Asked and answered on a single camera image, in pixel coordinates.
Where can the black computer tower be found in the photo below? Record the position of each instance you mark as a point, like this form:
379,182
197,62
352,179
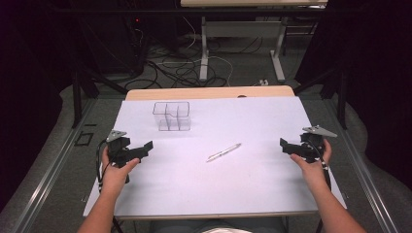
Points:
126,45

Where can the black metal stand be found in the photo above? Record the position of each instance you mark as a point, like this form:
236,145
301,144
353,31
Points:
341,97
77,100

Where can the white table mat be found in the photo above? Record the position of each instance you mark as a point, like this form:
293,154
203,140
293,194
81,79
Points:
210,187

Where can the silver white pen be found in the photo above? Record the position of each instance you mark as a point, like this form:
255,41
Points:
223,152

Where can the black horizontal bar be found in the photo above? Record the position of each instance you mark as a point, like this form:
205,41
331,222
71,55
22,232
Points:
194,11

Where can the metal floor rail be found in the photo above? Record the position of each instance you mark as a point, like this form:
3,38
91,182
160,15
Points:
48,174
366,181

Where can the clear acrylic pen holder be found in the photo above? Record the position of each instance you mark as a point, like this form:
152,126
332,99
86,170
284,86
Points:
171,116

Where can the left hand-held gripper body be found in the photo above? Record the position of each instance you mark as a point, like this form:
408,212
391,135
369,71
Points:
118,152

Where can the person's right hand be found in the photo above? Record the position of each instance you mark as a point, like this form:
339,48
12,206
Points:
312,171

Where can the person's left hand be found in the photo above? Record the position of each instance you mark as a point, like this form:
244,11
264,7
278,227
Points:
115,176

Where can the white metal desk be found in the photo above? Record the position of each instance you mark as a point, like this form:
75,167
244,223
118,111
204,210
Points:
243,29

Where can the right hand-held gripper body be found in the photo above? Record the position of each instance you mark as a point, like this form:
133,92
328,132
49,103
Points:
311,147

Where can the white power plug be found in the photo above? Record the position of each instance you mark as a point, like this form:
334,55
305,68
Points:
264,82

